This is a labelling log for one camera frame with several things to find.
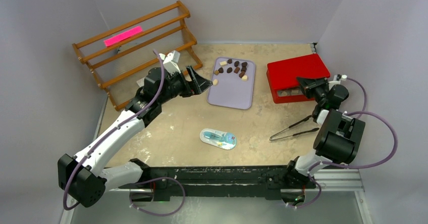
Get metal tongs with black tips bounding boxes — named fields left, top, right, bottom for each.
left=269, top=115, right=320, bottom=142

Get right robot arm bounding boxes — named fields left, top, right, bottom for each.
left=283, top=76, right=365, bottom=187

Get blue correction tape package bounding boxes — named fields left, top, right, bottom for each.
left=199, top=128, right=238, bottom=150

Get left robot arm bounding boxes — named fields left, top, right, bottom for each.
left=57, top=66, right=212, bottom=210

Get wooden tiered shelf rack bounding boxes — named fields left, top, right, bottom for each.
left=72, top=1, right=203, bottom=111

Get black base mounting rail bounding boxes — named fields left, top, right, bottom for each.
left=121, top=159, right=315, bottom=202

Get aluminium frame rail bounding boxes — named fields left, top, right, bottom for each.
left=58, top=167, right=365, bottom=224

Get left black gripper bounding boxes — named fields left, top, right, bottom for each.
left=157, top=65, right=211, bottom=104

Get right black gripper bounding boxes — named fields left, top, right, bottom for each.
left=296, top=77, right=329, bottom=105

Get red box lid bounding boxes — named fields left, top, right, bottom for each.
left=266, top=54, right=331, bottom=91

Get lavender plastic tray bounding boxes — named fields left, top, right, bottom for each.
left=207, top=57, right=256, bottom=109

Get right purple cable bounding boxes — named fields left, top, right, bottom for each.
left=307, top=77, right=399, bottom=210

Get pink sticky note strip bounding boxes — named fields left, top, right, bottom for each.
left=103, top=26, right=143, bottom=47

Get purple cable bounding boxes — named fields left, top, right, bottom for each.
left=307, top=77, right=399, bottom=210
left=63, top=48, right=186, bottom=217

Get red chocolate box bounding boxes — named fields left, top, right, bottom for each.
left=270, top=85, right=314, bottom=104

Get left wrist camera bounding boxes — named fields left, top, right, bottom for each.
left=159, top=50, right=181, bottom=75

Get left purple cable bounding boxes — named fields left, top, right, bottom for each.
left=63, top=48, right=186, bottom=217

